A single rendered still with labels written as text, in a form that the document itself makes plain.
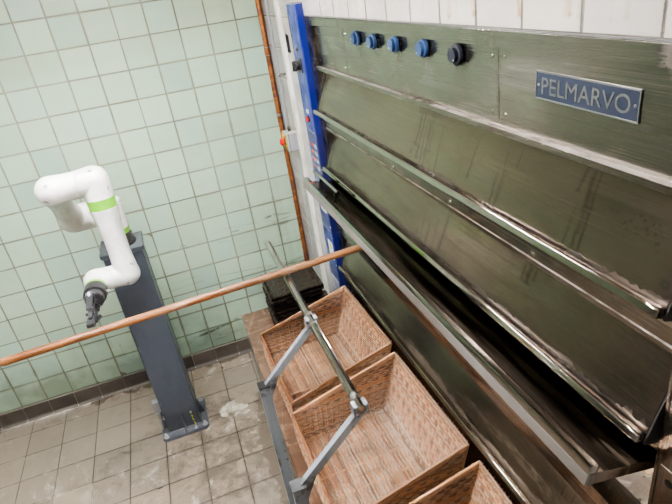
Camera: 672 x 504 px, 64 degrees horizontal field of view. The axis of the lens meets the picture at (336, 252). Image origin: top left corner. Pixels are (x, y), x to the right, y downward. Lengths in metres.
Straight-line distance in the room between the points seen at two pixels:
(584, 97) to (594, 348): 0.47
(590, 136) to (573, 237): 0.18
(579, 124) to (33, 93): 2.75
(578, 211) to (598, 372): 0.31
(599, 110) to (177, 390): 2.73
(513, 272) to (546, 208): 0.25
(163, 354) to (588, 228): 2.48
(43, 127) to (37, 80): 0.24
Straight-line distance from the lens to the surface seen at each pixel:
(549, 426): 1.13
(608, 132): 1.01
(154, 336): 3.06
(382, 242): 1.85
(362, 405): 1.57
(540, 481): 1.61
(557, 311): 1.24
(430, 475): 1.90
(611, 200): 1.04
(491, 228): 1.35
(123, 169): 3.32
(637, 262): 0.99
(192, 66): 3.23
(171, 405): 3.33
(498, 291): 1.38
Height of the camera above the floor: 2.24
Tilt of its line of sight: 27 degrees down
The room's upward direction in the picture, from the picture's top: 9 degrees counter-clockwise
